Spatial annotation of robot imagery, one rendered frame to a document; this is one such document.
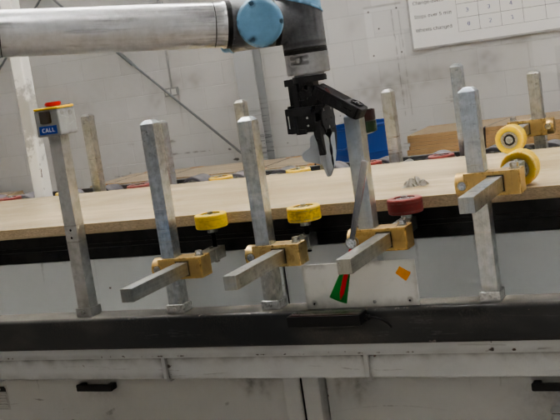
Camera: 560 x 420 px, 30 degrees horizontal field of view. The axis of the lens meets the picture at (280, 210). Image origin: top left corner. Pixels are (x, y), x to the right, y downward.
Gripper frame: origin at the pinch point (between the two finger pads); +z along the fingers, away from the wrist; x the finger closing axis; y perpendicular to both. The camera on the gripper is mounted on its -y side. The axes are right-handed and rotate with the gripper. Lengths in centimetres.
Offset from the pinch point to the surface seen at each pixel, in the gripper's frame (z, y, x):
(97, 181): 9, 138, -115
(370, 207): 9.4, -5.1, -6.0
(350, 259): 15.1, -8.9, 19.2
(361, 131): -6.8, -5.3, -6.3
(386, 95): -8, 24, -115
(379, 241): 15.4, -9.0, 1.8
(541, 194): 12.9, -37.2, -26.3
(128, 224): 12, 69, -26
